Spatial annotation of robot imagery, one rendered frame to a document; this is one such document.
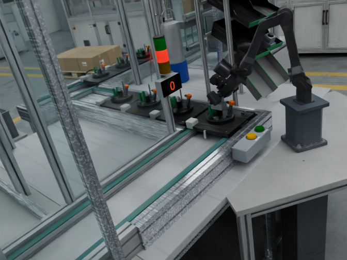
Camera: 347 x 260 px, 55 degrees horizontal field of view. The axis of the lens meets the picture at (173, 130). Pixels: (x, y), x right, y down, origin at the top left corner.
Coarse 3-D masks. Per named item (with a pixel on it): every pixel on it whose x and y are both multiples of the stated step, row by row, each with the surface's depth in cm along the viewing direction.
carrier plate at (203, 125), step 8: (240, 112) 161; (248, 112) 159; (200, 120) 161; (240, 120) 154; (248, 120) 155; (200, 128) 154; (208, 128) 152; (216, 128) 150; (224, 128) 149; (232, 128) 148; (224, 136) 146
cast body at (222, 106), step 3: (216, 93) 154; (222, 99) 154; (222, 102) 154; (225, 102) 154; (213, 105) 155; (216, 105) 154; (219, 105) 153; (222, 105) 152; (225, 105) 154; (213, 108) 156; (216, 108) 155; (219, 108) 153; (222, 108) 153
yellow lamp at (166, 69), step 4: (168, 60) 139; (160, 64) 138; (164, 64) 138; (168, 64) 139; (160, 68) 139; (164, 68) 138; (168, 68) 139; (160, 72) 140; (164, 72) 139; (168, 72) 140
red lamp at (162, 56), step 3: (156, 51) 136; (159, 51) 135; (162, 51) 135; (165, 51) 136; (156, 54) 137; (159, 54) 136; (162, 54) 136; (165, 54) 136; (156, 57) 138; (159, 57) 137; (162, 57) 136; (165, 57) 137; (159, 60) 137; (162, 60) 137; (165, 60) 137
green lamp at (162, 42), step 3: (153, 39) 134; (156, 39) 133; (159, 39) 133; (162, 39) 133; (153, 42) 135; (156, 42) 134; (159, 42) 134; (162, 42) 134; (165, 42) 135; (156, 45) 134; (159, 45) 134; (162, 45) 134; (165, 45) 135; (156, 48) 135; (159, 48) 135; (162, 48) 135; (165, 48) 136
